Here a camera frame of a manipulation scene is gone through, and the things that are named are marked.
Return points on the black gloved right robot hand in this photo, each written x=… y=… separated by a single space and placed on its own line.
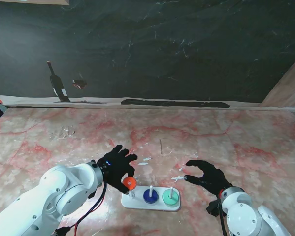
x=213 y=179

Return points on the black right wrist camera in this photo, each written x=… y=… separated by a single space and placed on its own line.
x=213 y=208

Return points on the leaning wooden plank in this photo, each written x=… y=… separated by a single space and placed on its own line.
x=287 y=86

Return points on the white Hanoi tower base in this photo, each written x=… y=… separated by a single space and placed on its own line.
x=135 y=204

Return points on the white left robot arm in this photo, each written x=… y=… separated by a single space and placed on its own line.
x=51 y=194

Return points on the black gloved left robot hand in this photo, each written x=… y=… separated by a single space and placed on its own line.
x=115 y=167

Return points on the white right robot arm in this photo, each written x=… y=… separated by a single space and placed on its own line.
x=243 y=211

